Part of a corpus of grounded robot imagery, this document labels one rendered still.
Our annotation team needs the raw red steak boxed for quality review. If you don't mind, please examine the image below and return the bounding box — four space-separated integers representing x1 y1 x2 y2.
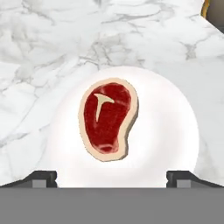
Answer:
78 77 140 163

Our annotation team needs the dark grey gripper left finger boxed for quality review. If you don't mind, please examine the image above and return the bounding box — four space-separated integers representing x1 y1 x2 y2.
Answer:
0 171 58 189

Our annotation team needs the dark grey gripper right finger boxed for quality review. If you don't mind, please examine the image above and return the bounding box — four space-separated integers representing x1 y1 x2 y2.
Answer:
166 171 224 189

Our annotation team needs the white round plate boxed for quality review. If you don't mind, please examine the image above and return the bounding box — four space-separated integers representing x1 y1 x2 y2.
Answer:
44 66 200 189

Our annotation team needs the grey stool with gold rim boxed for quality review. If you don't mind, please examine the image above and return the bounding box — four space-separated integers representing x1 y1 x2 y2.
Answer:
200 0 224 33

